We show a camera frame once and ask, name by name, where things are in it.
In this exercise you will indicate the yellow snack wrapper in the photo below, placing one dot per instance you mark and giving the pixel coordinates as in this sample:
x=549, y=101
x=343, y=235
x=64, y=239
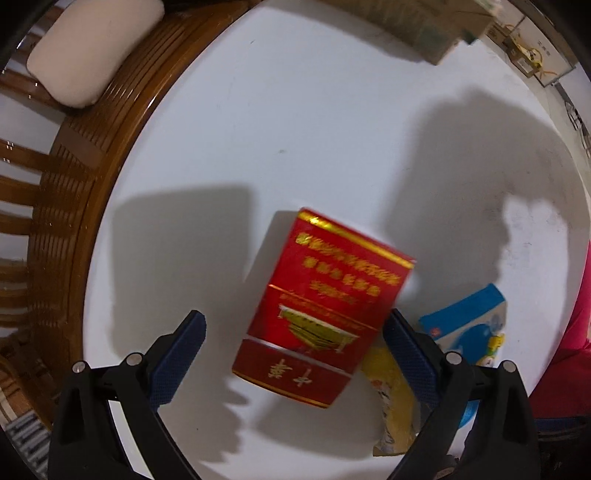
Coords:
x=392, y=401

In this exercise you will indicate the green white carton box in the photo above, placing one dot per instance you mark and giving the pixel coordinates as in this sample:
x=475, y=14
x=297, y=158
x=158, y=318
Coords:
x=429, y=27

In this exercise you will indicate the blue medicine box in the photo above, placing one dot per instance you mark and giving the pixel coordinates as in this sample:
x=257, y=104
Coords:
x=466, y=323

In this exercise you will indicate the white-topped wooden table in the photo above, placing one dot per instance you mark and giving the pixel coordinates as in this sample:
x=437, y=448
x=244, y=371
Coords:
x=300, y=115

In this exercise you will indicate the wooden slatted sofa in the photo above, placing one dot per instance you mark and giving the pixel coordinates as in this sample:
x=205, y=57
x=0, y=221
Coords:
x=78, y=152

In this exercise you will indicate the beige cushion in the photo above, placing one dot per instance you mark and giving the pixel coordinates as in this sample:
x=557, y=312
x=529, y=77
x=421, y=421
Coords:
x=87, y=50

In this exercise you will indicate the grey radiator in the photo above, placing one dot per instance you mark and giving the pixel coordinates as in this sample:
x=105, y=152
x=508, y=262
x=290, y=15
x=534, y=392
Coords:
x=30, y=443

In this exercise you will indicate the red cigarette box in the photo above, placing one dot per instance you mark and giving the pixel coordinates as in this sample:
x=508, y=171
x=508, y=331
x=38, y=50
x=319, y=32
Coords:
x=318, y=300

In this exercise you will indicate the cardboard boxes on floor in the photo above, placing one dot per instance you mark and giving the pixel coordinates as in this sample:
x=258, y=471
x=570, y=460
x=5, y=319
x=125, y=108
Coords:
x=538, y=55

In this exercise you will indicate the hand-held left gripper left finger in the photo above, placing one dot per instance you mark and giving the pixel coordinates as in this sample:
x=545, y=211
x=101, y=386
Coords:
x=178, y=360

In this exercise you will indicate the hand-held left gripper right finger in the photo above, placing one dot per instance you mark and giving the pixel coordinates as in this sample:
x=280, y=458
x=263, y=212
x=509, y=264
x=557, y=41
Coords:
x=411, y=357

